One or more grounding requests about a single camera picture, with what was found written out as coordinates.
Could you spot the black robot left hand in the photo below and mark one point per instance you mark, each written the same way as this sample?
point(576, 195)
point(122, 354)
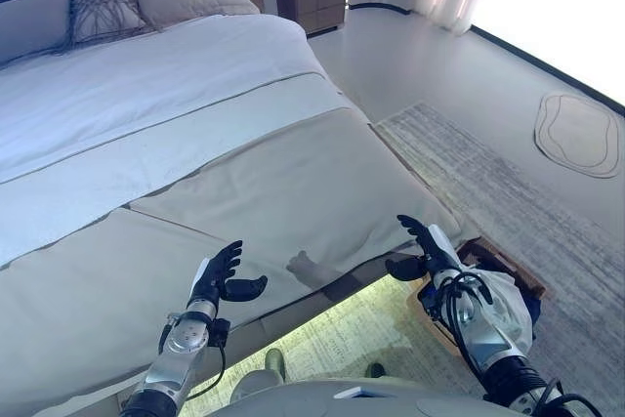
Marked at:
point(215, 280)

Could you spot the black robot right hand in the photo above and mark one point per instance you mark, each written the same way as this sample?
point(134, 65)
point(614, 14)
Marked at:
point(432, 253)

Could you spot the white garment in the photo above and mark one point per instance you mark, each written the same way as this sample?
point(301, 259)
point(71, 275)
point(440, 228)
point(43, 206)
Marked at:
point(508, 304)

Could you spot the dark blue garment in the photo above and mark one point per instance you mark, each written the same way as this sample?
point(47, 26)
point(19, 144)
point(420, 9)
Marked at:
point(534, 309)

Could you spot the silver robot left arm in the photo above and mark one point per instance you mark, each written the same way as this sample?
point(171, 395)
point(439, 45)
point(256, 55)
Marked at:
point(176, 353)

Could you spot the brown wicker basket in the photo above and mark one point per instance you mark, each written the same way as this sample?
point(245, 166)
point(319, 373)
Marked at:
point(517, 275)

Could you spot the beige bed cover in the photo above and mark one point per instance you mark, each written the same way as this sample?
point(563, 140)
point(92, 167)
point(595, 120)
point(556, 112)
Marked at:
point(293, 182)

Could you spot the large grey striped rug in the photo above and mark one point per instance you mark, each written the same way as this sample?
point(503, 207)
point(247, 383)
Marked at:
point(488, 192)

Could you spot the silver robot left leg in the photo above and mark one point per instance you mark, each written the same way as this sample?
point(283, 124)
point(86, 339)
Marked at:
point(263, 373)

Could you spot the grey robot torso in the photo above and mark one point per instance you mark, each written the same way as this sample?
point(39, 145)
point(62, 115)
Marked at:
point(342, 400)

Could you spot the small oval beige rug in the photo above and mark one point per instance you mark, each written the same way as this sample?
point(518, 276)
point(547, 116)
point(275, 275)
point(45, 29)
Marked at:
point(576, 134)

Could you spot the white duvet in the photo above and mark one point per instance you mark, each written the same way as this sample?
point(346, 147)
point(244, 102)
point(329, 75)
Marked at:
point(146, 75)

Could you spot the grey patterned cushion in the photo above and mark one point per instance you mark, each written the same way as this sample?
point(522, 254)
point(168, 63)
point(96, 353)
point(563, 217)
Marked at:
point(105, 12)

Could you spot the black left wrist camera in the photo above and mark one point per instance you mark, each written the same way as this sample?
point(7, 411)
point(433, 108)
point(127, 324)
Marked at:
point(220, 331)

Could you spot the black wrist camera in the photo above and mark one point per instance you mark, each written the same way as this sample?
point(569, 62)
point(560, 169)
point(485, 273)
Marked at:
point(220, 331)
point(427, 304)

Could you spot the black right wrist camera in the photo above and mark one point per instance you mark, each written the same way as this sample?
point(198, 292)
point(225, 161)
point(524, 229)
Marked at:
point(427, 304)

